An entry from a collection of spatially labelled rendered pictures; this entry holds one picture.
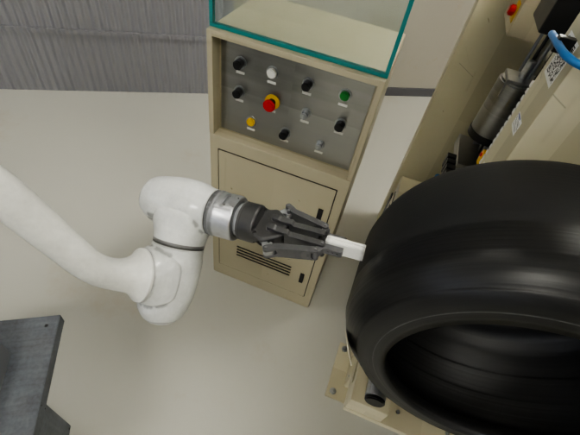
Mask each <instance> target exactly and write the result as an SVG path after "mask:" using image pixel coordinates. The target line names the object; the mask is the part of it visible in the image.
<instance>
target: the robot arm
mask: <svg viewBox="0 0 580 435"><path fill-rule="evenodd" d="M139 206H140V207H141V209H142V211H143V212H144V214H145V215H146V216H147V217H148V219H150V220H151V221H153V224H154V236H153V241H152V243H151V245H148V246H146V247H145V248H139V249H136V250H135V251H134V252H133V254H132V255H130V256H128V257H124V258H114V257H109V256H107V255H104V254H102V253H100V252H99V251H97V250H96V249H94V248H93V247H92V246H91V245H90V244H89V243H88V242H87V241H86V240H85V239H84V238H83V237H82V236H81V235H80V234H79V233H78V232H77V231H76V230H74V229H73V228H72V227H71V226H70V225H69V224H68V223H67V222H66V221H65V220H64V219H63V218H61V217H60V216H59V215H58V214H57V213H56V212H55V211H54V210H53V209H52V208H51V207H50V206H49V205H47V204H46V203H45V202H44V201H43V200H42V199H41V198H40V197H39V196H38V195H37V194H36V193H34V192H33V191H32V190H31V189H30V188H29V187H28V186H27V185H25V184H24V183H23V182H22V181H21V180H19V179H18V178H17V177H16V176H15V175H14V174H12V173H11V172H10V171H8V170H7V169H5V168H4V167H2V166H1V165H0V222H1V223H2V224H4V225H5V226H7V227H8V228H9V229H11V230H12V231H14V232H15V233H16V234H17V235H18V236H20V237H21V238H22V239H24V240H25V241H26V242H28V243H29V244H31V245H32V246H33V247H35V248H36V249H38V250H39V251H40V252H41V253H42V254H44V255H45V256H47V257H48V258H49V259H51V260H52V261H53V262H55V263H56V264H58V265H59V266H60V267H62V268H63V269H65V270H66V271H67V272H68V273H70V274H71V275H73V276H75V277H76V278H78V279H80V280H81V281H83V282H85V283H88V284H90V285H92V286H95V287H100V288H103V289H107V290H111V291H118V292H122V293H126V294H128V296H129V297H130V298H131V299H132V300H133V301H134V302H137V309H138V311H139V313H140V314H141V316H142V317H143V319H145V320H146V321H148V322H149V323H150V324H153V325H170V324H171V323H173V322H175V321H177V320H178V319H180V318H181V317H182V316H183V315H184V314H185V313H186V311H187V309H188V307H189V305H190V304H191V302H192V299H193V296H194V294H195V291H196V288H197V285H198V283H199V276H200V273H201V268H202V264H203V254H204V249H205V244H206V241H207V239H208V237H209V236H217V237H220V238H223V239H226V240H230V241H235V240H236V239H240V240H243V241H245V242H249V243H258V244H259V245H260V246H262V252H263V257H264V258H265V259H268V258H273V257H284V258H293V259H302V260H311V261H316V260H317V259H318V257H319V256H320V257H322V256H324V255H325V254H327V255H333V256H336V257H342V256H345V257H349V258H352V259H355V260H358V261H362V260H363V257H364V253H365V249H366V245H364V244H361V243H355V242H352V241H349V240H347V238H345V237H343V236H338V235H334V234H331V233H330V229H329V225H328V223H325V222H323V221H321V220H319V219H317V218H315V217H312V216H310V215H308V214H306V213H304V212H303V211H299V210H297V209H296V208H295V207H294V206H292V205H291V204H286V208H285V209H283V210H281V211H279V210H269V209H268V208H266V207H265V206H264V205H260V204H257V203H253V202H249V201H248V200H247V199H246V198H245V197H244V196H241V195H237V194H234V193H230V192H226V191H221V190H218V189H216V188H214V187H213V186H211V185H209V184H207V183H205V182H202V181H199V180H194V179H189V178H184V177H173V176H157V177H154V178H152V179H150V180H148V181H147V182H146V184H145V185H144V186H143V188H142V189H141V192H140V195H139Z"/></svg>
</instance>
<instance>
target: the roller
mask: <svg viewBox="0 0 580 435"><path fill-rule="evenodd" d="M386 398H387V397H386V396H385V395H384V394H383V393H382V392H381V391H380V390H379V389H378V388H377V387H376V386H375V385H374V384H373V383H372V382H371V380H370V379H369V380H368V384H367V388H366V392H365V397H364V399H365V400H366V402H367V403H368V404H370V405H371V406H373V407H384V406H385V402H386Z"/></svg>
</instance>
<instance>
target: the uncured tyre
mask: <svg viewBox="0 0 580 435"><path fill-rule="evenodd" d="M365 245H366V249H365V253H364V257H363V259H362V261H360V262H359V265H358V268H357V271H356V276H355V279H354V282H353V285H352V288H351V291H350V296H349V299H348V302H347V306H346V313H345V318H346V333H347V338H348V342H349V346H350V348H351V350H352V352H353V354H354V356H355V357H356V359H357V361H358V362H359V364H360V365H361V367H362V369H363V371H364V372H365V374H366V376H367V377H368V378H369V379H370V380H371V382H372V383H373V384H374V385H375V386H376V387H377V388H378V389H379V390H380V391H381V392H382V393H383V394H384V395H385V396H386V397H388V398H389V399H390V400H391V401H392V402H393V403H395V404H396V405H398V406H399V407H401V408H403V409H404V410H406V411H407V412H409V413H410V414H412V415H414V416H415V417H417V418H419V419H422V420H424V421H425V422H427V423H429V424H431V425H433V426H436V427H437V428H439V429H442V430H444V431H446V432H449V433H452V434H454V435H580V165H577V164H571V163H565V162H559V161H537V160H515V161H494V162H487V163H482V164H476V165H472V166H467V167H461V168H458V169H455V170H451V171H449V172H446V173H442V174H440V175H437V176H435V177H432V178H430V179H429V180H426V181H423V182H422V183H420V184H418V185H416V186H414V187H413V188H411V189H410V190H408V191H406V192H405V193H403V194H402V195H401V196H399V197H398V198H397V199H396V200H395V201H394V202H393V203H392V204H391V205H390V206H389V207H388V208H387V209H386V210H385V211H384V212H383V213H382V215H381V216H380V217H379V218H378V220H377V221H376V222H375V224H374V225H373V227H372V229H371V230H370V232H369V234H368V237H367V239H366V243H365Z"/></svg>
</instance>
